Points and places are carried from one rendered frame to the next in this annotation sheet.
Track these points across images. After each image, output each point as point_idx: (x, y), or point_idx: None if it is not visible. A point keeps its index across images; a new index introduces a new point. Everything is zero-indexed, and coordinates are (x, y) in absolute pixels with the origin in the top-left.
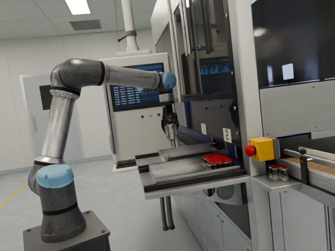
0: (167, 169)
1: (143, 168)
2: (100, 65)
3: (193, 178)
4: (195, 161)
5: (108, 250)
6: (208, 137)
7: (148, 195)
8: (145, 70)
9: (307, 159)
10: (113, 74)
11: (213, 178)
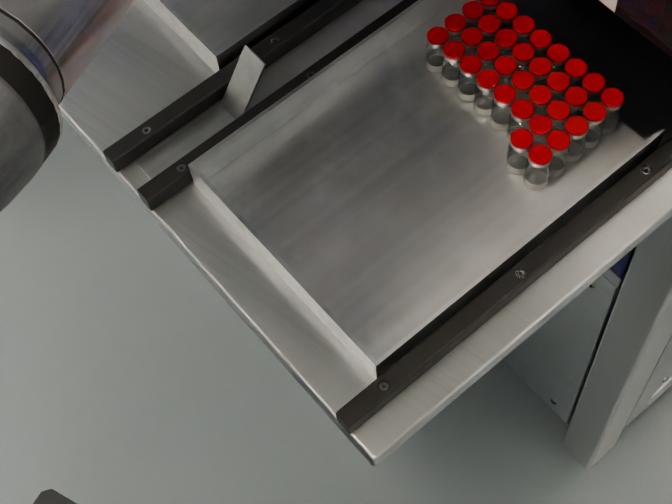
0: (271, 137)
1: (167, 185)
2: (22, 102)
3: (515, 280)
4: (380, 43)
5: None
6: None
7: (382, 455)
8: None
9: None
10: (83, 58)
11: (580, 240)
